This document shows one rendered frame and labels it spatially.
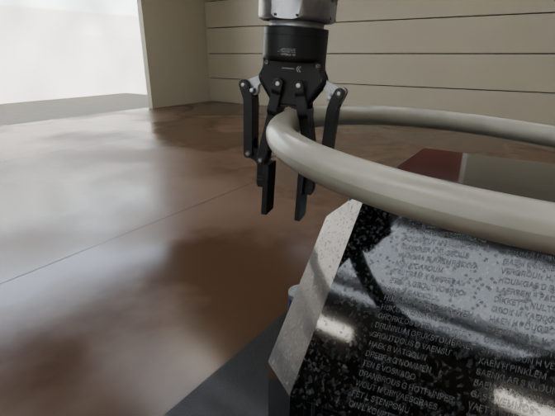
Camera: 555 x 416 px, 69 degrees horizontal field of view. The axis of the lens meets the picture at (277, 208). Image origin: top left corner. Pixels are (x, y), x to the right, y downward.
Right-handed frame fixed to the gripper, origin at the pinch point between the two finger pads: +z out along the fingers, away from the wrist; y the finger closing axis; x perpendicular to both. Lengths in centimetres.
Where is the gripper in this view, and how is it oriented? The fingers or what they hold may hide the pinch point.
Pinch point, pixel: (285, 191)
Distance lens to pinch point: 54.0
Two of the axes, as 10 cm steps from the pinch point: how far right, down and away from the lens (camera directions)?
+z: -0.6, 9.3, 3.7
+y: 9.4, 1.7, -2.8
